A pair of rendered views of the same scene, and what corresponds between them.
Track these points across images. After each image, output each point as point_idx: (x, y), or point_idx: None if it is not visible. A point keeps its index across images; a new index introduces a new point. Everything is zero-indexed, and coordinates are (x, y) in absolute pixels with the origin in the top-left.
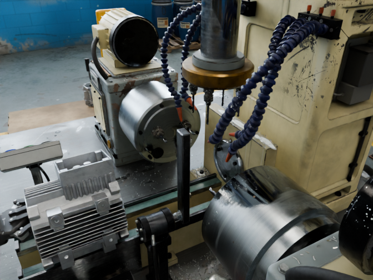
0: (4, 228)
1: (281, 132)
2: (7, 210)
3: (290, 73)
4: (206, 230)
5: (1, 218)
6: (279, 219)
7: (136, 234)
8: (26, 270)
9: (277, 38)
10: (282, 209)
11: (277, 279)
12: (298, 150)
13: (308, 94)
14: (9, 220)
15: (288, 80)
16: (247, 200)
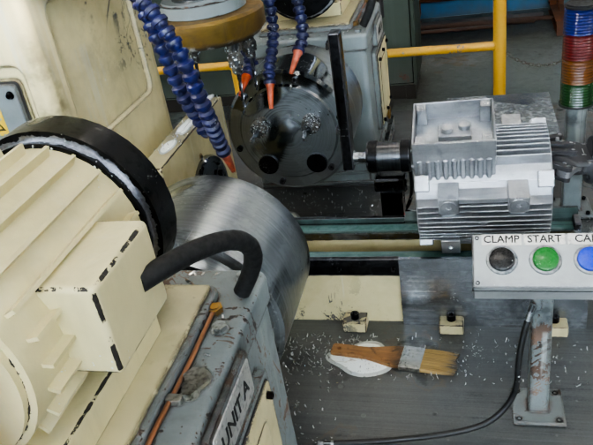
0: (581, 146)
1: (148, 125)
2: (580, 161)
3: (116, 34)
4: (352, 117)
5: (588, 155)
6: (318, 49)
7: (404, 224)
8: (568, 226)
9: None
10: (308, 49)
11: (366, 31)
12: (166, 120)
13: (143, 36)
14: (573, 142)
15: (118, 47)
16: (319, 64)
